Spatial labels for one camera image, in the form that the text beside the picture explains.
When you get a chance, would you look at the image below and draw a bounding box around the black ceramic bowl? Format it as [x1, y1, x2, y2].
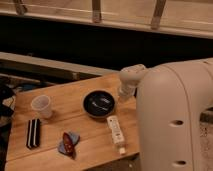
[83, 90, 115, 119]

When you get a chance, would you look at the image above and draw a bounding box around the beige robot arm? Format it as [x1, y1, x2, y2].
[118, 58, 213, 171]

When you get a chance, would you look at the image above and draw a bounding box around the white remote controller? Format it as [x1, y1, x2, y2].
[107, 115, 126, 155]

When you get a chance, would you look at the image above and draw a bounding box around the wooden table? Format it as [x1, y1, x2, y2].
[4, 73, 141, 171]

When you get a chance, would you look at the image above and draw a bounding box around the translucent plastic cup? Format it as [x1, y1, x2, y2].
[31, 95, 53, 119]

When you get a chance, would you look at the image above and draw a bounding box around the black white striped box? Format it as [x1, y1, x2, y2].
[26, 119, 41, 149]

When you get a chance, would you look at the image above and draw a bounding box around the dark clutter at left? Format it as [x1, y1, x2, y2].
[0, 79, 16, 127]

